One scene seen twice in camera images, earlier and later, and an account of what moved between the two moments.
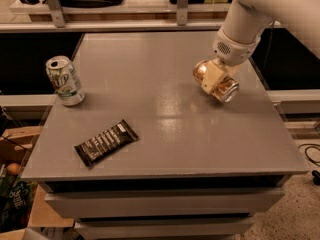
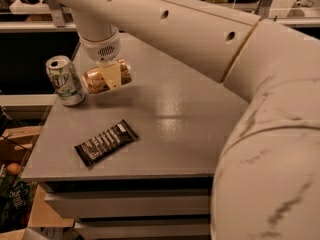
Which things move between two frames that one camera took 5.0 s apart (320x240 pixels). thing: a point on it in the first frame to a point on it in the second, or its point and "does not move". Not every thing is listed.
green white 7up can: x=65 y=80 does not move
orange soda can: x=224 y=90 to x=95 y=81
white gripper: x=234 y=52 to x=101 y=50
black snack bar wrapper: x=102 y=144 does not move
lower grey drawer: x=164 y=228 does not move
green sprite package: x=16 y=198 does not move
